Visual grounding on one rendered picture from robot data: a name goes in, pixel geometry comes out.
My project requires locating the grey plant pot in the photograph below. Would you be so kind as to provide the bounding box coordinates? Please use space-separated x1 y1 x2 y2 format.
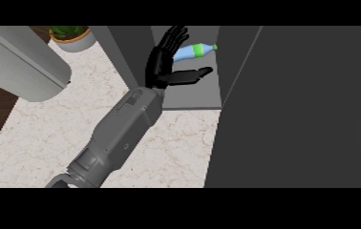
47 27 99 53

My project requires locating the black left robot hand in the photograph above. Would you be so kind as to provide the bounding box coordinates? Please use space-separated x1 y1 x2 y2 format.
143 25 214 90

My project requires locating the grey cabinet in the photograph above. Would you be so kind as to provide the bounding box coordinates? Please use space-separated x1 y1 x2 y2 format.
89 25 225 112

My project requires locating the green plant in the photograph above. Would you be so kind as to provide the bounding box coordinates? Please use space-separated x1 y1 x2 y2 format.
44 25 90 42

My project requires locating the clear blue water bottle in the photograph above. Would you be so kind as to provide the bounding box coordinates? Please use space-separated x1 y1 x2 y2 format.
171 42 219 63

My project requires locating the pale grey rounded appliance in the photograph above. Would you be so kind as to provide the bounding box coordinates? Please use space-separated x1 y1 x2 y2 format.
0 25 74 103

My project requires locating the dark grey cabinet door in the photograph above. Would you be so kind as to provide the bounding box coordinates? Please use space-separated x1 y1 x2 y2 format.
202 25 361 189

